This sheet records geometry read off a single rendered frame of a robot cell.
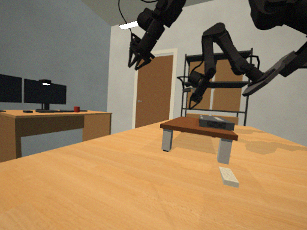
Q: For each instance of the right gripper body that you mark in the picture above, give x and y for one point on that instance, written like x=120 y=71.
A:
x=199 y=91

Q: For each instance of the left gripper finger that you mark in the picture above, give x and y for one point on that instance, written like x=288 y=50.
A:
x=146 y=61
x=136 y=58

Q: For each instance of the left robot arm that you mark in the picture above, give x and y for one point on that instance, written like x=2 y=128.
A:
x=266 y=14

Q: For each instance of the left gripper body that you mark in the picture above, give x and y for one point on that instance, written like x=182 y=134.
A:
x=145 y=45

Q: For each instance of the brown wooden stand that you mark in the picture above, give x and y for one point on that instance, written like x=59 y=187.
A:
x=191 y=125

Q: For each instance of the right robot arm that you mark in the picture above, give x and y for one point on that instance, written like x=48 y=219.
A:
x=238 y=64

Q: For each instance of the dark grey network switch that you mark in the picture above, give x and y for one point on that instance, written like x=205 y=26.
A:
x=216 y=122

